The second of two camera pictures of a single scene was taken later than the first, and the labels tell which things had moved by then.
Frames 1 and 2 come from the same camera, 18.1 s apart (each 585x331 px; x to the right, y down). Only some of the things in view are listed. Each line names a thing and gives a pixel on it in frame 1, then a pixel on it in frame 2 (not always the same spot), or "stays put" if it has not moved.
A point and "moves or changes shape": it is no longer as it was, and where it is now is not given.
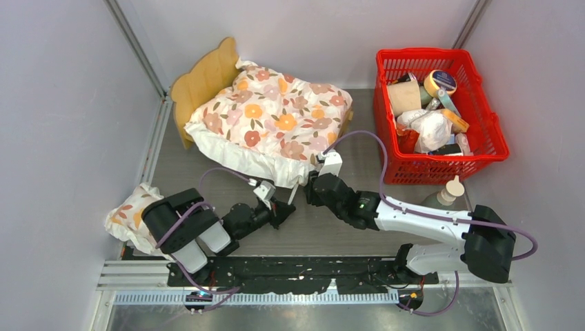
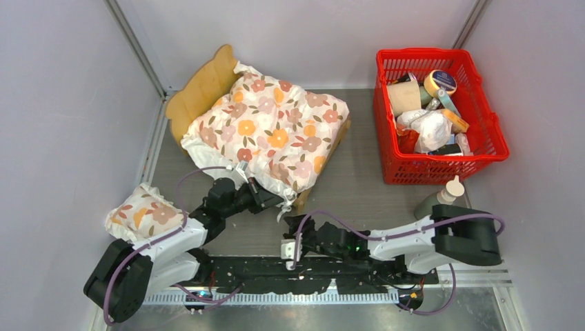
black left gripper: (279, 212) → (261, 197)
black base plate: (301, 274) stays put
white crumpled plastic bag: (434, 129) stays put
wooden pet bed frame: (213, 72) moves or changes shape
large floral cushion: (264, 123) moves or changes shape
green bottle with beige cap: (448, 197) stays put
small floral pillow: (126, 222) stays put
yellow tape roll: (436, 78) stays put
